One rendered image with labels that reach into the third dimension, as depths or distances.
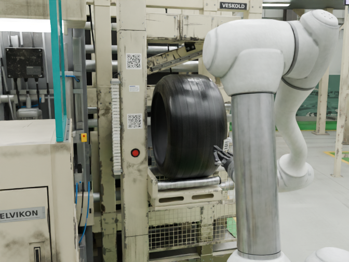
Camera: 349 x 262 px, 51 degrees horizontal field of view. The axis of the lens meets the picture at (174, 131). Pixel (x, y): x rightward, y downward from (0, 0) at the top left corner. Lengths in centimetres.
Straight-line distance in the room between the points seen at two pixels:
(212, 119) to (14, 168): 96
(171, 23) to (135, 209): 103
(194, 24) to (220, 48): 133
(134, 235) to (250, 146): 124
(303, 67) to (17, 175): 78
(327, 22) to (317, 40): 4
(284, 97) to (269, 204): 31
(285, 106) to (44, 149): 67
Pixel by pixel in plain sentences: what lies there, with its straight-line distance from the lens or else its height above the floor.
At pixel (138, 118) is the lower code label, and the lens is 180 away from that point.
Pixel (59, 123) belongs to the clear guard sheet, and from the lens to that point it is 103.
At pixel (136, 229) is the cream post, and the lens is 196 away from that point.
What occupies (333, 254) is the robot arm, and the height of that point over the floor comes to 102.
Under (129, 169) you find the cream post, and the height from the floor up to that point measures 98.
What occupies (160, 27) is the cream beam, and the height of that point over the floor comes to 170.
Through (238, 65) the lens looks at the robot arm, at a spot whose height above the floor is 147.
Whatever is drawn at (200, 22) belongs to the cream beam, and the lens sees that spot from 217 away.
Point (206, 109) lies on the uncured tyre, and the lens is 171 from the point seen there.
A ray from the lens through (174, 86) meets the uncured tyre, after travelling 176.
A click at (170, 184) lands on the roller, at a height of 91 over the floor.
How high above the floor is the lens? 146
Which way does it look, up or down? 9 degrees down
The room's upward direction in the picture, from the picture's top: straight up
